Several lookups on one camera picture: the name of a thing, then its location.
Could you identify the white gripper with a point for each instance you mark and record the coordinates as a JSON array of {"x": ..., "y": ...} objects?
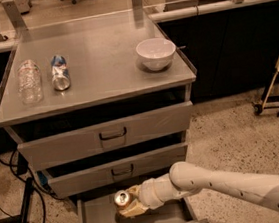
[{"x": 148, "y": 193}]

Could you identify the orange soda can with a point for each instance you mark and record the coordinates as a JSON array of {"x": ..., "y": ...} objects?
[{"x": 122, "y": 199}]

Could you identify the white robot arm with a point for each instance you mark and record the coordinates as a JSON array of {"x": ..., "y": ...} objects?
[{"x": 185, "y": 179}]

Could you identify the bottom grey drawer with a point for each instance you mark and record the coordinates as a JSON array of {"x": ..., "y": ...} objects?
[{"x": 97, "y": 206}]

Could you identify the grey drawer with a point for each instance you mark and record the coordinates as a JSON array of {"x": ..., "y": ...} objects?
[
  {"x": 97, "y": 206},
  {"x": 100, "y": 138},
  {"x": 113, "y": 172}
]

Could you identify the middle grey drawer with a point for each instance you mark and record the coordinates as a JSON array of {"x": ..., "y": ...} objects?
[{"x": 113, "y": 172}]

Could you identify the top grey drawer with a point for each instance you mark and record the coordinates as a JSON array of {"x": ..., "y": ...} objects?
[{"x": 100, "y": 138}]

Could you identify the grey metal drawer cabinet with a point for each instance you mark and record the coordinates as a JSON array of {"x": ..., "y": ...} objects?
[{"x": 107, "y": 83}]

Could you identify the blue crushed soda can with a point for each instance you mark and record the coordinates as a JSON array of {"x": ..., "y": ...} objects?
[{"x": 60, "y": 74}]

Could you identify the white ceramic bowl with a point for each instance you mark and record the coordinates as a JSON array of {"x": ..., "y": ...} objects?
[{"x": 155, "y": 53}]

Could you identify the clear plastic bottle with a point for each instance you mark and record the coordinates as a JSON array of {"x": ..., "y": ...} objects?
[{"x": 29, "y": 82}]

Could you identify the yellow wheeled cart frame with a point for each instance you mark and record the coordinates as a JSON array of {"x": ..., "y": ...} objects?
[{"x": 269, "y": 100}]

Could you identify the white horizontal rail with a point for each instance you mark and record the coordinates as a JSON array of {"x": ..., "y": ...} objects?
[{"x": 202, "y": 10}]

